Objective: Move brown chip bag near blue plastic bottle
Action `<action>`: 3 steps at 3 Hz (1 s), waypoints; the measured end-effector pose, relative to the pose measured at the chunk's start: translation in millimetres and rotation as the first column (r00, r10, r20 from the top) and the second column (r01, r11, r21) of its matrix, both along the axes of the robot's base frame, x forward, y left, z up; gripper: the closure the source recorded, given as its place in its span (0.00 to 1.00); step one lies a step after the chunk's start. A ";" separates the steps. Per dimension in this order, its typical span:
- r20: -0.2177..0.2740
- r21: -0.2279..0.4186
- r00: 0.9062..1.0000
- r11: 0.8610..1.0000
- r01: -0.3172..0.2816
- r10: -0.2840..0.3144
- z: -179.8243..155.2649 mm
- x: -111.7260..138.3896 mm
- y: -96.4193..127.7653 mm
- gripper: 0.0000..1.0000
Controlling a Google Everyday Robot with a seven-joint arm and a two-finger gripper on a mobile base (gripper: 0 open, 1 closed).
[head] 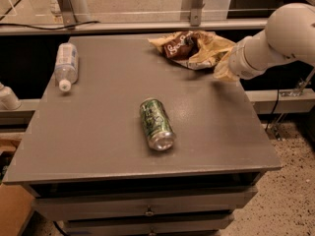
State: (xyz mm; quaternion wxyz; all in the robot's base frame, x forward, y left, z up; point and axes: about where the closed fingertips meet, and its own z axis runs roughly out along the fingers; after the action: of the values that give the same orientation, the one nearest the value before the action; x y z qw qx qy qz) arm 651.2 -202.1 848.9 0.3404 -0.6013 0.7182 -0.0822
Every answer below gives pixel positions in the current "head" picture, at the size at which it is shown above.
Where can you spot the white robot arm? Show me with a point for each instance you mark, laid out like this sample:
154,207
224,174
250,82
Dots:
288,36

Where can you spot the grey drawer cabinet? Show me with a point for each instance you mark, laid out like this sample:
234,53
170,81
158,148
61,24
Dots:
90,141

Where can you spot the green soda can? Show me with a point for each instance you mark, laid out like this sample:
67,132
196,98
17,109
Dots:
156,125

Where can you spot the brown cardboard box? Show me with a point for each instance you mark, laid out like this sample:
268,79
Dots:
15,210

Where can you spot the upper grey drawer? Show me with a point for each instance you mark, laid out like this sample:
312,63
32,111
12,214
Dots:
147,204

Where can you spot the clear plastic water bottle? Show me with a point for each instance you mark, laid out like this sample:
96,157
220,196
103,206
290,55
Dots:
66,66

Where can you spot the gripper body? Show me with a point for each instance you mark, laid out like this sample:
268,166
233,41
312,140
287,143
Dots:
236,64

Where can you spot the brown chip bag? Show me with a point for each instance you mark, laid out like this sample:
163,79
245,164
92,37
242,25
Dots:
193,49

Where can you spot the lower grey drawer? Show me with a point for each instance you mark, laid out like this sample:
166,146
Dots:
189,224

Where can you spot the grey metal bracket left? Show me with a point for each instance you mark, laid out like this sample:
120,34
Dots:
67,12

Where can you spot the grey metal bracket right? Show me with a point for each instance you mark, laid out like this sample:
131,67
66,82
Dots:
191,11

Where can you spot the grey drawer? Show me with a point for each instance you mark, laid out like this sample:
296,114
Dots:
189,224
147,204

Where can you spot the grey metal bracket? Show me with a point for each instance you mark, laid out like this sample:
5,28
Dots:
191,11
67,12

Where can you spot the white pipe at left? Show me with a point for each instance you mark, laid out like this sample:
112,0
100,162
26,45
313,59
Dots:
8,98

